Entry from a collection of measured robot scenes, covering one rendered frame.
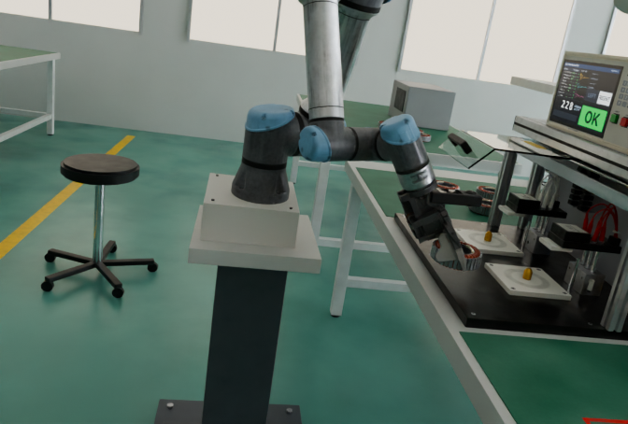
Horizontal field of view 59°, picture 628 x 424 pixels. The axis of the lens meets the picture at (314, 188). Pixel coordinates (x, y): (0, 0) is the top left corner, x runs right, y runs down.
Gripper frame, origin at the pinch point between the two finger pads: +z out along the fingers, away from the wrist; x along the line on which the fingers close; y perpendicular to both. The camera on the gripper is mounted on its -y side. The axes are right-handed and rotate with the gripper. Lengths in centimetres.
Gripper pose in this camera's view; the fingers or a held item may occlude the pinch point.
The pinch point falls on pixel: (457, 256)
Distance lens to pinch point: 130.9
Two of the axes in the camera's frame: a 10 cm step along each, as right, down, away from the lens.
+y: -9.2, 4.0, 0.4
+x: 1.0, 3.0, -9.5
